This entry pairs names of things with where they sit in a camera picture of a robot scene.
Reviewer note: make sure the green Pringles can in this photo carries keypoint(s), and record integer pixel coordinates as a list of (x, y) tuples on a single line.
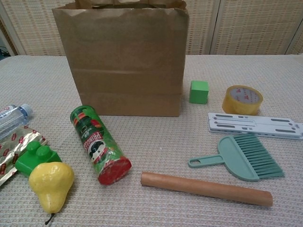
[(99, 144)]

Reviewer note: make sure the yellow toy pear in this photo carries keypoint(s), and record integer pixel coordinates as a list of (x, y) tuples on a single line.
[(52, 182)]

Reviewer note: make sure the green toy building brick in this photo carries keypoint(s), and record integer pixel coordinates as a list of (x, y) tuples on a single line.
[(26, 163)]

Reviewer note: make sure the clear plastic water bottle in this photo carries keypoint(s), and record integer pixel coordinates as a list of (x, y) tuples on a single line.
[(11, 118)]

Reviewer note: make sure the small green cube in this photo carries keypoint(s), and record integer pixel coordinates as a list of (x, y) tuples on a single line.
[(198, 93)]

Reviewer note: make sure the brown paper bag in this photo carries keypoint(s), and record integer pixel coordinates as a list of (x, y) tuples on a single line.
[(123, 59)]

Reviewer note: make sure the teal hand brush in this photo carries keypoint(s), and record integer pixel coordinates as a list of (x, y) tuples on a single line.
[(232, 156)]

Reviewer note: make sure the beige woven tablecloth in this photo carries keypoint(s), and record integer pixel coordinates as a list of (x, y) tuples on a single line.
[(165, 142)]

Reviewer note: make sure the clear packing tape roll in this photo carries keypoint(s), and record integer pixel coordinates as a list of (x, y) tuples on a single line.
[(236, 107)]

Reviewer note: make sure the brown wooden rolling pin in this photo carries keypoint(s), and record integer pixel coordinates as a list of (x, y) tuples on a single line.
[(201, 188)]

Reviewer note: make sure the white folding stand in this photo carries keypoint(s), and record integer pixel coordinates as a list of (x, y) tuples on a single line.
[(260, 123)]

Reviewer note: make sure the woven folding screen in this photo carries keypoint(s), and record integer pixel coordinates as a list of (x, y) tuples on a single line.
[(248, 23)]

